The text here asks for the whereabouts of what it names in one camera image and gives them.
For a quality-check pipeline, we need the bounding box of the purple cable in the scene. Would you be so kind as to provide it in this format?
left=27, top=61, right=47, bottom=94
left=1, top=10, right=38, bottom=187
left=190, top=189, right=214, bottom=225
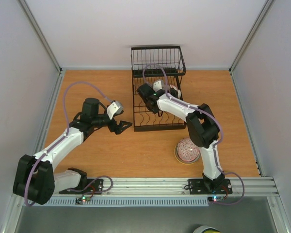
left=24, top=82, right=113, bottom=207
left=142, top=64, right=245, bottom=207

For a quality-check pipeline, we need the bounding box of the red dotted upturned bowl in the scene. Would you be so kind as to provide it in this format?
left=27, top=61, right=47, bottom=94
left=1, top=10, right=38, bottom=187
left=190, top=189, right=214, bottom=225
left=175, top=137, right=200, bottom=164

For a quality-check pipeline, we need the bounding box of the orange floral patterned bowl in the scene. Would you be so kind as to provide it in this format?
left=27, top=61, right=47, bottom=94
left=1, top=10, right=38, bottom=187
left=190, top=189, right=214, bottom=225
left=170, top=85, right=181, bottom=99

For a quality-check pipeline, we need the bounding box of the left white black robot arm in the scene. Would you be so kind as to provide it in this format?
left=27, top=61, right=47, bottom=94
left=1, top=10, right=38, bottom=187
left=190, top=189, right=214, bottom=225
left=13, top=98, right=132, bottom=206

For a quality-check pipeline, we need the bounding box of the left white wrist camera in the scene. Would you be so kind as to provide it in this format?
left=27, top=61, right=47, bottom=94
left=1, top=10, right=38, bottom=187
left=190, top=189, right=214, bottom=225
left=107, top=101, right=124, bottom=119

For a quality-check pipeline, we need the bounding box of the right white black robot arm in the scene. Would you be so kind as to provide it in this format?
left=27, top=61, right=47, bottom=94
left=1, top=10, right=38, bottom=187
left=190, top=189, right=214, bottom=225
left=137, top=83, right=225, bottom=193

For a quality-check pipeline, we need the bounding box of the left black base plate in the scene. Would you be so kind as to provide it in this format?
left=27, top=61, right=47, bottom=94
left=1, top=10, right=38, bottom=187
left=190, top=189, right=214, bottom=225
left=59, top=179, right=104, bottom=195

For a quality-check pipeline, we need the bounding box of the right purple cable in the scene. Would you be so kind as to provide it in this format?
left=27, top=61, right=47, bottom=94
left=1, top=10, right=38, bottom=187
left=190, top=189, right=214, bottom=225
left=142, top=64, right=245, bottom=207

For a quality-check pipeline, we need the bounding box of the aluminium frame rail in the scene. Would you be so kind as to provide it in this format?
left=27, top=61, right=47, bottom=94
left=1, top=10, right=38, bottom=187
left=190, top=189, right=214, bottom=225
left=12, top=176, right=279, bottom=197

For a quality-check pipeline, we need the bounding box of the grey slotted cable duct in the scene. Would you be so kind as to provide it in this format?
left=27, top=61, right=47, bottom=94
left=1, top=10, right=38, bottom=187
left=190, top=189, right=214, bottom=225
left=44, top=197, right=209, bottom=208

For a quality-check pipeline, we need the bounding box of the black wire dish rack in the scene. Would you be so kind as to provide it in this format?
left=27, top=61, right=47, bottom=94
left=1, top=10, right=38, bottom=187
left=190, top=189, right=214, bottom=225
left=130, top=45, right=186, bottom=132

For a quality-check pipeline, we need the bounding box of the left small circuit board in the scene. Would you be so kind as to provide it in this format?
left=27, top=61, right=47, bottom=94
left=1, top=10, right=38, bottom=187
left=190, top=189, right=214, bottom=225
left=75, top=197, right=91, bottom=204

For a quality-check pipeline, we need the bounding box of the small circuit board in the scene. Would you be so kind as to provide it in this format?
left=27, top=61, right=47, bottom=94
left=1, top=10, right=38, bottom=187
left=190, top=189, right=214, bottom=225
left=208, top=196, right=225, bottom=203
left=75, top=197, right=91, bottom=204

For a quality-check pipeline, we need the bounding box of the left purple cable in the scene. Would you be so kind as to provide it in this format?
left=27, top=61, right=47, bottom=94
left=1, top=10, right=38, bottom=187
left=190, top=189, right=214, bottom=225
left=24, top=82, right=113, bottom=207

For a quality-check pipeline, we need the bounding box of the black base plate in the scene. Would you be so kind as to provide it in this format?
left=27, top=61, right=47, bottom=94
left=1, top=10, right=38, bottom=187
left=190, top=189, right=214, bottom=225
left=59, top=179, right=104, bottom=195
left=187, top=179, right=233, bottom=195

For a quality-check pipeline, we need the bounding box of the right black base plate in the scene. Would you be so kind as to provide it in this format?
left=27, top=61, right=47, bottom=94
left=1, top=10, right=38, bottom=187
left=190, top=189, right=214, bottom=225
left=187, top=179, right=233, bottom=195

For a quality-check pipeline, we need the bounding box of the right small circuit board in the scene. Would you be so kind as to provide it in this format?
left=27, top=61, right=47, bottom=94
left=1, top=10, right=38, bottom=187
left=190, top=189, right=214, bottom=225
left=208, top=196, right=225, bottom=203

